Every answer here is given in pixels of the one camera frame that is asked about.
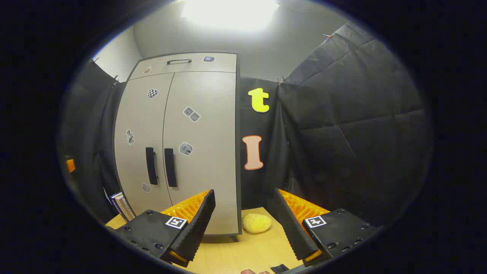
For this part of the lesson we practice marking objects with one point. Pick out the black backdrop cloth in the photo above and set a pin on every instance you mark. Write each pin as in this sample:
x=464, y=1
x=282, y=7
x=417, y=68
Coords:
x=361, y=133

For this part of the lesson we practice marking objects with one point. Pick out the small metal clip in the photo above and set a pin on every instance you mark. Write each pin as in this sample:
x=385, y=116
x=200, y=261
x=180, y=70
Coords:
x=280, y=81

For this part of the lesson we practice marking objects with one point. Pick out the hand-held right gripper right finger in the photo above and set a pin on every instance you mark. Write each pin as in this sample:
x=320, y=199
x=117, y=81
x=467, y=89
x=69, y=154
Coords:
x=291, y=224

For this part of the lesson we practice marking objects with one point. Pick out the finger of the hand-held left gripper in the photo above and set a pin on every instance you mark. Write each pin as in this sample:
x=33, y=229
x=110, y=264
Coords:
x=70, y=166

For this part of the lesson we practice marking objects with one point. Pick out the yellow sponge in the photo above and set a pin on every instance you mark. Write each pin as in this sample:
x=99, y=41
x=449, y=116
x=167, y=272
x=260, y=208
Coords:
x=257, y=223

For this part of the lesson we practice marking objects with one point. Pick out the white striped book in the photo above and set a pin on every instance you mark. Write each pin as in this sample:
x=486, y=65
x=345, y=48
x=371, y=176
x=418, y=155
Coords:
x=123, y=207

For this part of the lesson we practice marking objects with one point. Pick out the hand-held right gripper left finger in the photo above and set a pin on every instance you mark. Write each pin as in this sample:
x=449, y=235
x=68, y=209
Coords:
x=198, y=224

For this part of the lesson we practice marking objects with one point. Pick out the grey cabinet drawer front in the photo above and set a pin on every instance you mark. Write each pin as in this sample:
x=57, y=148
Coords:
x=224, y=64

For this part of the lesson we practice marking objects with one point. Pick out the grey double-door shoe cabinet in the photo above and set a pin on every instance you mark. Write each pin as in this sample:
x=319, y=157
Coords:
x=238, y=152

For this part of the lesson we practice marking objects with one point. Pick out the orange clip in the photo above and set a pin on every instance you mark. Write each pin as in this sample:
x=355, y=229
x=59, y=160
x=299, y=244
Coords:
x=328, y=36

